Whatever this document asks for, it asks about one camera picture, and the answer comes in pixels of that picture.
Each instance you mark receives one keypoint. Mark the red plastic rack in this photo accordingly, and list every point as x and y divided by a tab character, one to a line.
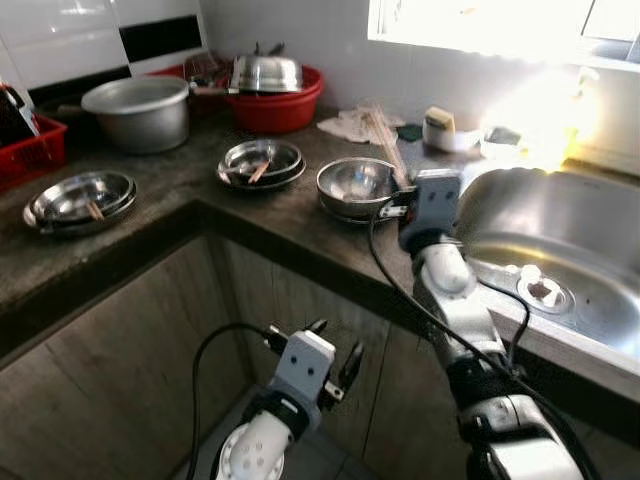
170	72

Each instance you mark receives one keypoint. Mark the brown wooden chopstick pair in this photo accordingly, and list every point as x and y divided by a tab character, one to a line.
259	172
94	210

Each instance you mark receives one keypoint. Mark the yellow sponge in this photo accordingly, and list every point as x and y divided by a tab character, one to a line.
440	120

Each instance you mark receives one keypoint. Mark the wooden chopstick bundle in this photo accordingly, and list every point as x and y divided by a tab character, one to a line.
386	145

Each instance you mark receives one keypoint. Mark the steel spoon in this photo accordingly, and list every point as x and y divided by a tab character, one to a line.
235	172

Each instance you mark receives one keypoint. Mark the white crumpled cloth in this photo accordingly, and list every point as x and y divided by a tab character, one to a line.
345	125

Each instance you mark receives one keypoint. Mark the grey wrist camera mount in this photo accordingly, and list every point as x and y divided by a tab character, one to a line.
435	205
303	368

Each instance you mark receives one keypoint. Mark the large aluminium pot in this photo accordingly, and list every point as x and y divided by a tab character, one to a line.
140	125

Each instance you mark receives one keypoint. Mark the red plastic basin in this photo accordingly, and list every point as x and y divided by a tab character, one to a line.
280	112

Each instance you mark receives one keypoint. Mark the round sink drain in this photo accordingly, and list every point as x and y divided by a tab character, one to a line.
545	290

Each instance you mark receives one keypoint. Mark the bright window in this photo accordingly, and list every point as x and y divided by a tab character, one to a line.
480	25

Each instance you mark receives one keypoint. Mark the stainless steel sink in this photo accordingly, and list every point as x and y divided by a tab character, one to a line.
560	220

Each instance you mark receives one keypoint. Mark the green scouring pad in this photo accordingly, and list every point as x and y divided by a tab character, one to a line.
410	132

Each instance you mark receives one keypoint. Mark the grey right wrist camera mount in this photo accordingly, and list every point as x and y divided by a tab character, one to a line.
435	205

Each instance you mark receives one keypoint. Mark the deep steel bowl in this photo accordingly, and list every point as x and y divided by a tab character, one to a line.
350	185

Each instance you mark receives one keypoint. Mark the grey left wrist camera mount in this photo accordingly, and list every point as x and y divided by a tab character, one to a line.
303	368

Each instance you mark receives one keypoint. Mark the small dish with dark scourer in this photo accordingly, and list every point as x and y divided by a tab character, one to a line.
503	136

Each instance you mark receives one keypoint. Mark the red slotted plastic basket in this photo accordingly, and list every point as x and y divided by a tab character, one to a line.
35	155

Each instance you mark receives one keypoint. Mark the domed steel lid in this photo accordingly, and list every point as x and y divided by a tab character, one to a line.
265	75

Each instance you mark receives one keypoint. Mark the shallow steel dish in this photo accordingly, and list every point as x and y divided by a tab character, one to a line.
125	212
295	178
275	155
65	195

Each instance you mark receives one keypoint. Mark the white round bowl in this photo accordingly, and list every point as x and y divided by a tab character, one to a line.
455	140

